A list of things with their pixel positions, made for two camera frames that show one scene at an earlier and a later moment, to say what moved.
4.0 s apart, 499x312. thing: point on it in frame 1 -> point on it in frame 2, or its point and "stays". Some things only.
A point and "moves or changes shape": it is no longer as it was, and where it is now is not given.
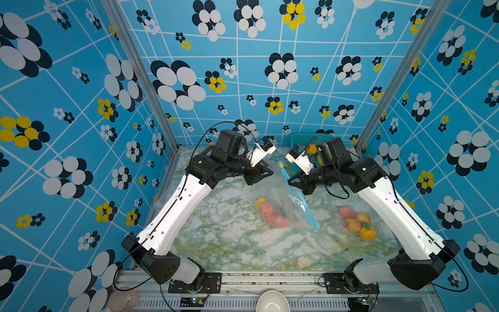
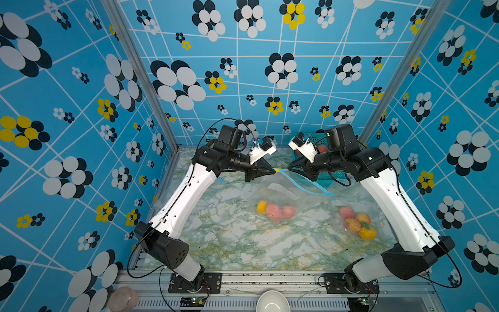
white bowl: (272, 301) stays
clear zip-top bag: (280, 205) moves or changes shape
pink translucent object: (123, 301) stays
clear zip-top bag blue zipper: (357, 225) stays
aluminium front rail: (241, 292) stays
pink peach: (281, 221) -> (288, 212)
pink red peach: (346, 212) stays
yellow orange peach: (259, 202) moves or changes shape
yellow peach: (368, 234) stays
